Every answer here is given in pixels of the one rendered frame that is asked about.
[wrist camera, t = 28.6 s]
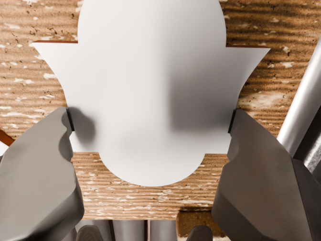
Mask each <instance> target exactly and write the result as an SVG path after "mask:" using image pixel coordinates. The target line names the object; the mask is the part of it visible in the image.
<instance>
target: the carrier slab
mask: <svg viewBox="0 0 321 241"><path fill-rule="evenodd" d="M218 1H219V3H220V6H221V9H222V11H223V15H224V19H225V27H226V45H264V46H267V47H269V48H271V49H270V50H269V51H268V52H267V54H266V55H265V56H264V57H263V59H262V60H261V61H260V62H259V64H258V65H257V66H256V68H255V69H254V70H253V72H252V73H251V75H250V76H249V77H248V79H247V81H246V82H245V84H244V85H243V87H242V89H241V91H240V94H239V97H238V101H237V105H236V108H235V109H236V110H244V111H245V112H246V113H247V114H249V115H250V116H251V117H252V118H253V119H255V120H256V121H257V122H258V123H260V124H261V125H262V126H263V127H264V128H266V129H267V130H268V131H269V132H270V133H271V134H273V135H274V136H275V137H276V138H277V137H278V134H279V132H280V129H281V127H282V125H283V122H284V120H285V118H286V115H287V113H288V111H289V109H290V106H291V104H292V102H293V99H294V97H295V95H296V92H297V90H298V88H299V85H300V83H301V80H302V78H303V76H304V73H305V71H306V69H307V66H308V64H309V62H310V59H311V57H312V54H313V52H314V50H315V47H316V45H317V43H318V40H319V38H320V36H321V0H218ZM83 3H84V0H0V129H1V130H2V131H3V132H4V133H5V134H7V135H8V136H10V137H11V138H12V139H14V140H16V139H17V138H18V137H19V136H21V135H22V134H23V133H24V132H25V131H27V130H28V129H29V128H30V127H32V126H33V125H35V124H36V123H37V122H39V121H40V120H41V119H43V118H44V117H46V116H47V115H48V114H50V113H51V112H53V111H54V110H55V109H57V108H58V107H68V106H67V102H66V98H65V94H64V90H63V88H62V86H61V84H60V82H59V80H58V78H57V77H56V75H55V74H54V72H53V71H52V69H51V68H50V67H49V65H48V64H47V62H46V61H45V60H44V58H43V57H42V56H41V55H40V53H39V52H38V51H37V50H36V48H35V47H34V46H33V45H32V43H31V42H34V41H37V40H55V41H78V21H79V15H80V11H81V8H82V6H83ZM70 162H71V163H72V164H73V165H74V168H75V172H76V175H77V179H78V182H79V185H80V188H81V191H82V197H83V203H84V209H85V213H84V216H83V218H82V219H125V220H176V217H177V214H178V213H179V212H200V211H205V212H211V211H212V207H213V202H214V197H215V194H216V190H217V187H218V183H219V179H220V176H221V172H222V169H223V166H224V165H225V164H227V163H229V160H228V158H227V154H226V153H205V155H204V158H203V160H202V162H201V164H200V165H199V166H198V168H197V169H196V170H195V171H194V172H193V173H192V174H190V175H189V176H188V177H186V178H184V179H183V180H181V181H178V182H176V183H173V184H169V185H165V186H140V185H136V184H132V183H130V182H127V181H125V180H123V179H121V178H119V177H117V176H116V175H114V174H113V173H112V172H111V171H110V170H109V169H108V168H107V167H106V166H105V165H104V163H103V162H102V160H101V158H100V155H99V152H74V155H73V157H72V158H71V160H70Z"/></svg>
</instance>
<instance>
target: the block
mask: <svg viewBox="0 0 321 241"><path fill-rule="evenodd" d="M197 225H206V226H208V227H209V228H210V229H211V230H212V234H213V241H231V240H230V239H229V238H228V237H227V235H226V234H225V233H224V232H223V231H222V229H221V228H220V227H219V226H218V225H217V223H216V222H215V221H214V219H213V217H212V214H211V212H205V211H200V212H179V213H178V214H177V217H176V233H177V241H186V240H187V238H188V236H189V234H190V232H191V230H192V228H193V227H194V226H197Z"/></svg>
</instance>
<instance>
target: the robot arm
mask: <svg viewBox="0 0 321 241"><path fill-rule="evenodd" d="M73 131H75V129H74V123H73V119H72V115H71V112H70V108H69V107H58V108H57V109H55V110H54V111H53V112H51V113H50V114H48V115H47V116H46V117H44V118H43V119H41V120H40V121H39V122H37V123H36V124H35V125H33V126H32V127H30V128H29V129H28V130H27V131H25V132H24V133H23V134H22V135H21V136H19V137H18V138H17V139H16V140H15V141H14V142H13V143H12V144H11V145H10V146H9V148H8V149H7V150H6V151H5V152H4V153H3V155H2V156H0V241H62V240H63V239H64V237H65V236H66V235H67V234H68V233H69V232H70V231H71V230H72V229H73V228H74V227H75V226H76V225H77V224H78V223H79V222H80V220H81V219H82V218H83V216H84V213H85V209H84V203H83V197H82V191H81V188H80V185H79V182H78V179H77V175H76V172H75V168H74V165H73V164H72V163H71V162H70V160H71V158H72V157H73V155H74V152H73V149H72V145H71V142H70V139H69V137H70V135H71V134H72V132H73ZM228 133H229V134H230V136H231V137H232V138H231V141H230V145H229V148H228V152H227V158H228V160H229V163H227V164H225V165H224V166H223V169H222V172H221V176H220V179H219V183H218V187H217V190H216V194H215V197H214V202H213V207H212V211H211V214H212V217H213V219H214V221H215V222H216V223H217V225H218V226H219V227H220V228H221V229H222V231H223V232H224V233H225V234H226V235H227V237H228V238H229V239H230V240H231V241H321V185H320V184H319V183H318V181H317V180H316V179H315V177H314V176H313V175H312V174H311V172H310V171H309V170H308V168H307V167H306V166H305V164H304V163H303V162H302V161H300V160H296V159H293V158H292V157H291V155H290V154H289V153H288V151H287V150H286V149H285V147H284V146H283V145H282V144H281V143H280V142H279V141H278V139H277V138H276V137H275V136H274V135H273V134H271V133H270V132H269V131H268V130H267V129H266V128H264V127H263V126H262V125H261V124H260V123H258V122H257V121H256V120H255V119H253V118H252V117H251V116H250V115H249V114H247V113H246V112H245V111H244V110H234V111H233V115H232V118H231V122H230V126H229V130H228ZM76 241H104V240H103V238H102V235H101V233H100V231H99V228H98V227H97V226H95V225H84V226H82V227H81V228H80V229H79V231H78V233H77V238H76ZM186 241H213V234H212V230H211V229H210V228H209V227H208V226H206V225H197V226H194V227H193V228H192V230H191V232H190V234H189V236H188V238H187V240H186Z"/></svg>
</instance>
